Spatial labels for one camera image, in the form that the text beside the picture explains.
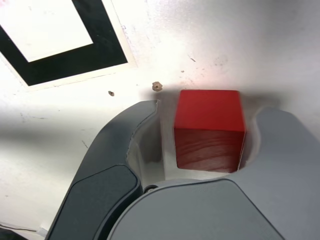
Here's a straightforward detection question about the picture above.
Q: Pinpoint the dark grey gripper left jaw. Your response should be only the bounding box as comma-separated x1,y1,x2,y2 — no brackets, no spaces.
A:
46,99,166,240

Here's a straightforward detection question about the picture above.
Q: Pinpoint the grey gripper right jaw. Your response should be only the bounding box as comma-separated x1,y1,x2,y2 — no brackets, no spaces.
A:
93,106,320,240

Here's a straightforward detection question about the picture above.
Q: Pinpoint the red cube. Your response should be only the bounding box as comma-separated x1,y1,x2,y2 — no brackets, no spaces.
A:
173,89,247,174

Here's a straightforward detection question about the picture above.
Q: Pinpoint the black tape square outline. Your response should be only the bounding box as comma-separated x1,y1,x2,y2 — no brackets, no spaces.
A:
0,0,129,87

